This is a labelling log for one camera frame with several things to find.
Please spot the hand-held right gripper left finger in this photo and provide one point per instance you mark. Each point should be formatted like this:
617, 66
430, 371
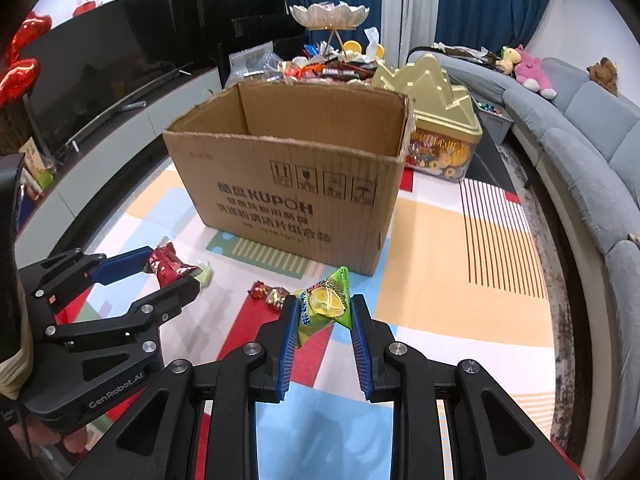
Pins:
287, 350

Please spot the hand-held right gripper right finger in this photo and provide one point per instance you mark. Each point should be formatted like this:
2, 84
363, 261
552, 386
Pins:
361, 355

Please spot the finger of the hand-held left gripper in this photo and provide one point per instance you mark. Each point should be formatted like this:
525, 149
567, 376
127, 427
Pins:
170, 295
120, 265

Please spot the red snack packet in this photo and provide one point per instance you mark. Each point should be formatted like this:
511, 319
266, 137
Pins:
167, 265

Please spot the light green snack packet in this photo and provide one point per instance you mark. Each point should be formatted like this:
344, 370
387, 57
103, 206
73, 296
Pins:
322, 300

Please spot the brown cardboard box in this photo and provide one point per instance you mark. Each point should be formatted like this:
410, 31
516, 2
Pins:
280, 200

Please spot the person's left forearm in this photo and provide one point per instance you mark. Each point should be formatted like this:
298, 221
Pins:
11, 372

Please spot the pile of assorted snacks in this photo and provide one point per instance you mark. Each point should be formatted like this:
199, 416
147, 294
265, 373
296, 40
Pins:
330, 67

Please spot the person's left hand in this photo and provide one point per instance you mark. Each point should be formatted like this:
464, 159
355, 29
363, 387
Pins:
55, 440

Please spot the pale yellow snack packet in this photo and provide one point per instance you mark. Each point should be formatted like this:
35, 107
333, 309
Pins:
205, 273

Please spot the gold wrapped candy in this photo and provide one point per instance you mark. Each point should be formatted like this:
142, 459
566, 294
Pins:
277, 297

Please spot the colourful play mat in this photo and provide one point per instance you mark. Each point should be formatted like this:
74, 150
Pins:
440, 270

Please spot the green and white box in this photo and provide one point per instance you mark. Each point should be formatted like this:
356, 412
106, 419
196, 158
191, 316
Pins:
36, 162

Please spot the grey television cabinet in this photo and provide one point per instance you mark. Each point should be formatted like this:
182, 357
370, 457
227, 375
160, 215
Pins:
150, 115

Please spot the grey remote control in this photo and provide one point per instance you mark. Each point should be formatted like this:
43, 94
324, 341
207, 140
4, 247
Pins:
134, 105

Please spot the black curved television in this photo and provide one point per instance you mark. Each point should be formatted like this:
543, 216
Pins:
100, 70

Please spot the grey patterned rug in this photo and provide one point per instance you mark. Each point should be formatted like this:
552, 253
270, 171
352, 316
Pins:
555, 285

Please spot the red heart balloon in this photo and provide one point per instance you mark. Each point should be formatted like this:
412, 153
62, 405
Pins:
32, 32
17, 82

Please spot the clear plastic bag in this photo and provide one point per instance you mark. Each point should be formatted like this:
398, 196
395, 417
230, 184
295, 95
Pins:
252, 65

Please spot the grey storage bin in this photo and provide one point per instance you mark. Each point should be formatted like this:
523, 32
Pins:
492, 122

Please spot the gold mountain-shaped tin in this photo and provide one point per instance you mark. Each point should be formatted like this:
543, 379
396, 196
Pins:
425, 85

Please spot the grey sofa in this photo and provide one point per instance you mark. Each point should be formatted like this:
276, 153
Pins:
575, 160

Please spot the yellow plastic stool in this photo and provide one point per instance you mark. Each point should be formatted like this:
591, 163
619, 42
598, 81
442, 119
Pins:
352, 49

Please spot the white plastic bag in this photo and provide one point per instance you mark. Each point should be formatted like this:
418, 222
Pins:
371, 39

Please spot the white tiered bowl stand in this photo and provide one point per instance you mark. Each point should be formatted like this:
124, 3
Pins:
325, 15

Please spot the yellow plush toy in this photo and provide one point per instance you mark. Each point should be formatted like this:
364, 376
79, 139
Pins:
506, 60

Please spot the pink plush toy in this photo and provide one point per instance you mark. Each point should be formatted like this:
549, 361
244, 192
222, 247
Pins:
534, 70

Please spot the white sheer curtain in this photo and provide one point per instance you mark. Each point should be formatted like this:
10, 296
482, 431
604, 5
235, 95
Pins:
412, 5

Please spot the brown plush toy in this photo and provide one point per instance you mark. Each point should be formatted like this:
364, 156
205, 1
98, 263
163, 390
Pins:
602, 75

